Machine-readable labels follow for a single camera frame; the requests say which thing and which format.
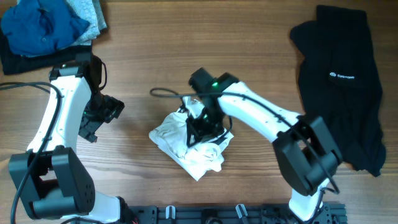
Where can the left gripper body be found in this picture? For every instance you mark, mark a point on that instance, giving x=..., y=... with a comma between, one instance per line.
x=103, y=109

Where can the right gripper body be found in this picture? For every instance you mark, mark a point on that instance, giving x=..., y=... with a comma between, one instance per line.
x=206, y=124

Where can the white t-shirt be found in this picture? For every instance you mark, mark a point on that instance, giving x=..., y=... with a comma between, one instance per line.
x=171, y=138

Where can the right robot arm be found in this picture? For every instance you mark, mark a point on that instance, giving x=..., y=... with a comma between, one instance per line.
x=305, y=150

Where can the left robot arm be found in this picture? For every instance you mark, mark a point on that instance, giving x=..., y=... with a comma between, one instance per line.
x=51, y=182

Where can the light grey folded garment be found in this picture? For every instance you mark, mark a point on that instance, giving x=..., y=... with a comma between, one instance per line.
x=91, y=11

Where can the black folded garment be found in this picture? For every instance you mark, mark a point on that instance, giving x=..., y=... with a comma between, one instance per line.
x=13, y=64

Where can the blue shirt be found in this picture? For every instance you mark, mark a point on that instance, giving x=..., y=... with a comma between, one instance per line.
x=35, y=28

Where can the black garment with logo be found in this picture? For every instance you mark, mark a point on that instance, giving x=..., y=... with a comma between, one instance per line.
x=338, y=80

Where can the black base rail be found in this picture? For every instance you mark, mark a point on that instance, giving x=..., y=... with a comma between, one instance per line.
x=264, y=214

